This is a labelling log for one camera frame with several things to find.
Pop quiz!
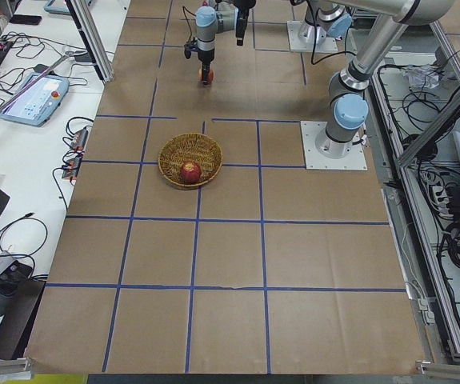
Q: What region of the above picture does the crumpled paper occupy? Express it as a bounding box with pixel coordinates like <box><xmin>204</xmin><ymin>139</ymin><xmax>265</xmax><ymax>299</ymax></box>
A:
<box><xmin>401</xmin><ymin>66</ymin><xmax>439</xmax><ymax>90</ymax></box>

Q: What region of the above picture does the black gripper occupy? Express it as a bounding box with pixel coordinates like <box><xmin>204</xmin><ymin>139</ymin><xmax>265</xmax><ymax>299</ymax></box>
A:
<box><xmin>184</xmin><ymin>38</ymin><xmax>215</xmax><ymax>85</ymax></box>
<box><xmin>235</xmin><ymin>9</ymin><xmax>248</xmax><ymax>46</ymax></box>

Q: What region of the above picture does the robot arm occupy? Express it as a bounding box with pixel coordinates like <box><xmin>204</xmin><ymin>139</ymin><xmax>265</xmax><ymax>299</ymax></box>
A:
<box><xmin>182</xmin><ymin>1</ymin><xmax>256</xmax><ymax>86</ymax></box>
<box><xmin>306</xmin><ymin>0</ymin><xmax>454</xmax><ymax>159</ymax></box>

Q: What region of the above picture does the aluminium frame post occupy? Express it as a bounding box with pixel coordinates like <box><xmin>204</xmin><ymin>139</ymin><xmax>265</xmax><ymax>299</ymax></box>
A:
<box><xmin>66</xmin><ymin>0</ymin><xmax>114</xmax><ymax>83</ymax></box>

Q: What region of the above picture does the teach pendant tablet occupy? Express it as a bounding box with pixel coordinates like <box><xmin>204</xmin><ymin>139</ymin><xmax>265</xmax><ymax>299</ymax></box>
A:
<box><xmin>0</xmin><ymin>74</ymin><xmax>70</xmax><ymax>126</ymax></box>

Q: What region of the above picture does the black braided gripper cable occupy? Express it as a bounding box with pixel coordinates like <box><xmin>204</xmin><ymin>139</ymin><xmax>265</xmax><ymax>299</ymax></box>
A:
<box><xmin>181</xmin><ymin>4</ymin><xmax>201</xmax><ymax>51</ymax></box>

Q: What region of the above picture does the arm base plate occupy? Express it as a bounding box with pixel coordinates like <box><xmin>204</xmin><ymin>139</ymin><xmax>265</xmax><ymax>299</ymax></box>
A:
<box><xmin>286</xmin><ymin>21</ymin><xmax>338</xmax><ymax>54</ymax></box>
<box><xmin>300</xmin><ymin>121</ymin><xmax>367</xmax><ymax>171</ymax></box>

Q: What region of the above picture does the black smartphone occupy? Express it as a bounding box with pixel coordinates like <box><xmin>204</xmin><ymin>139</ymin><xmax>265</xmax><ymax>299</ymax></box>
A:
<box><xmin>9</xmin><ymin>14</ymin><xmax>42</xmax><ymax>26</ymax></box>

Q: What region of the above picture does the dark red apple in basket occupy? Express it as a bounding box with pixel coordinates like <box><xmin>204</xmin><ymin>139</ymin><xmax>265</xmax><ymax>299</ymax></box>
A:
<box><xmin>180</xmin><ymin>161</ymin><xmax>202</xmax><ymax>184</ymax></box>

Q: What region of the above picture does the woven wicker basket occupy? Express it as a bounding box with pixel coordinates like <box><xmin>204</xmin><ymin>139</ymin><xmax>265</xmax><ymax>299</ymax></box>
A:
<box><xmin>158</xmin><ymin>133</ymin><xmax>222</xmax><ymax>190</ymax></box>

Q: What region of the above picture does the yellow-red apple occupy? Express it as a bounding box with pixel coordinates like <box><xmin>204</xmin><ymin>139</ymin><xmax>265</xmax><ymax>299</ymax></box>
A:
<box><xmin>198</xmin><ymin>69</ymin><xmax>214</xmax><ymax>86</ymax></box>

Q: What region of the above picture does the metal rod green tip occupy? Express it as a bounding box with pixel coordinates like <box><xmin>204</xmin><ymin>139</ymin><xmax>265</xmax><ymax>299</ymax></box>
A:
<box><xmin>0</xmin><ymin>42</ymin><xmax>87</xmax><ymax>154</ymax></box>

